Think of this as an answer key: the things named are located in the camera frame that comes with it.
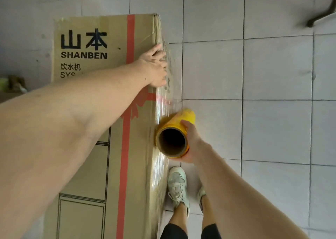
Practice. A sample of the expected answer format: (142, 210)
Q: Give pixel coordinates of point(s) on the person's left leg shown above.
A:
(181, 215)

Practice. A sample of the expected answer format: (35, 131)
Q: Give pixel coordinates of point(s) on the dark shorts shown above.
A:
(173, 232)

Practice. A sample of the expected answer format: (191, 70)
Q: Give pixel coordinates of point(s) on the person's left hand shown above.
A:
(156, 68)

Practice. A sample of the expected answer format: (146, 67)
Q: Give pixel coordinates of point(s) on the yellow-green crumpled wrapping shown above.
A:
(2, 85)

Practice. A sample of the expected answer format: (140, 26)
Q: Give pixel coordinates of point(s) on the flattened brown cardboard pile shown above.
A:
(14, 85)

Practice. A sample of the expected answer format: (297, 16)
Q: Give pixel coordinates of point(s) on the person's right forearm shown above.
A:
(236, 194)

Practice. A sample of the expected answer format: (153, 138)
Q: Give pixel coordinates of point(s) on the person's right leg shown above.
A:
(208, 215)

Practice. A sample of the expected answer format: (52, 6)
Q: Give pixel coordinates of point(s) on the white right shoe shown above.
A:
(202, 196)

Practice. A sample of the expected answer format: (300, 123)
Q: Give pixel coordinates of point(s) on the yellow plastic wrap roll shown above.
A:
(181, 116)

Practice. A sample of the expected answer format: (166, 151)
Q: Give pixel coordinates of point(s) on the person's right hand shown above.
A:
(197, 146)

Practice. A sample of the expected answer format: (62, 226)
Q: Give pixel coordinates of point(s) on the white shoe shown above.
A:
(178, 183)
(202, 196)

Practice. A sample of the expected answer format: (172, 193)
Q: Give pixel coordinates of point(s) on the brown cardboard box red ribbon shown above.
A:
(115, 36)

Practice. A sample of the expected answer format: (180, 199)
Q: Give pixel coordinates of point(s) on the person's leg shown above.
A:
(208, 215)
(181, 215)

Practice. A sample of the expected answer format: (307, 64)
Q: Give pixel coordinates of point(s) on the white left shoe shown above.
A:
(178, 183)

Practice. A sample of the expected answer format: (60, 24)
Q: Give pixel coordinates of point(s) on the person's left forearm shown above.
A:
(65, 120)

